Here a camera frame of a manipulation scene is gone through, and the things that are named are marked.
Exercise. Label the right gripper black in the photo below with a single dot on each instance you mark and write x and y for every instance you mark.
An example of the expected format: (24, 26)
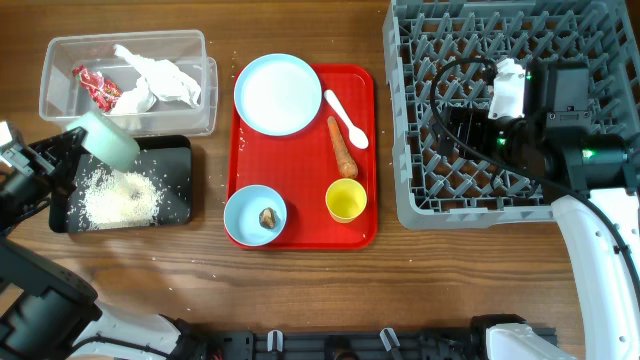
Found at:
(471, 120)

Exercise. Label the red serving tray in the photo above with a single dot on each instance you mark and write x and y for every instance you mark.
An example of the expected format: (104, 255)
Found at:
(300, 167)

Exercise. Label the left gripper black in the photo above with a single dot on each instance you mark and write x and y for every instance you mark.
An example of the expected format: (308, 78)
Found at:
(64, 168)

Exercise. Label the large light blue plate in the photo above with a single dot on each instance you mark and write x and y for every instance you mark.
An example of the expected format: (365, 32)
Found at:
(277, 94)

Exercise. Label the green bowl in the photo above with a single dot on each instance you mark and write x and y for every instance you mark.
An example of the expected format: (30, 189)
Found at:
(107, 141)

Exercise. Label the white rice grains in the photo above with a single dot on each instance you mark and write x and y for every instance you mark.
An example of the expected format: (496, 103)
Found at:
(117, 200)

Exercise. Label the white plastic spoon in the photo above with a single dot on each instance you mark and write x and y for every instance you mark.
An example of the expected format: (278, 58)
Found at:
(357, 137)

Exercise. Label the grey dishwasher rack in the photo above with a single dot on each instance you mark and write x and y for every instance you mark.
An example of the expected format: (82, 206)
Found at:
(433, 52)

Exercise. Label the small light blue bowl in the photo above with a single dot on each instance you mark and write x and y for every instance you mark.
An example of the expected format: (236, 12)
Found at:
(242, 215)

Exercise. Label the orange carrot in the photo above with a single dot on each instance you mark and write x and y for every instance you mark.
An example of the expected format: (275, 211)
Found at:
(347, 166)

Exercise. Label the black waste tray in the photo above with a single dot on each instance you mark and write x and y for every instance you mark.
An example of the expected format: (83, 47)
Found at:
(175, 165)

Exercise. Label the clear plastic waste bin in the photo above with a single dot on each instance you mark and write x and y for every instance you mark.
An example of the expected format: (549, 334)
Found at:
(62, 99)

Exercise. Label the red snack wrapper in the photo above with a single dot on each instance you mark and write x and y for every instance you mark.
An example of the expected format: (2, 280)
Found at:
(101, 90)

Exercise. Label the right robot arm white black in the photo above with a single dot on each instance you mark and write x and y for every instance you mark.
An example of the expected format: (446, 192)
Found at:
(538, 125)

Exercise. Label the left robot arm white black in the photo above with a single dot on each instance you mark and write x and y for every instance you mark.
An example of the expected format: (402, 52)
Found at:
(57, 315)

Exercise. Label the brown food scrap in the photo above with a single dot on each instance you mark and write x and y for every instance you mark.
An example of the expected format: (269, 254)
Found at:
(268, 218)

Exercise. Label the yellow plastic cup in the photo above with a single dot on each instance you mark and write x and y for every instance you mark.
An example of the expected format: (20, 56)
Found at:
(346, 199)

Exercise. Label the white paper napkin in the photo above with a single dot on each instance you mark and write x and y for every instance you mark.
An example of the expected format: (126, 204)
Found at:
(160, 80)

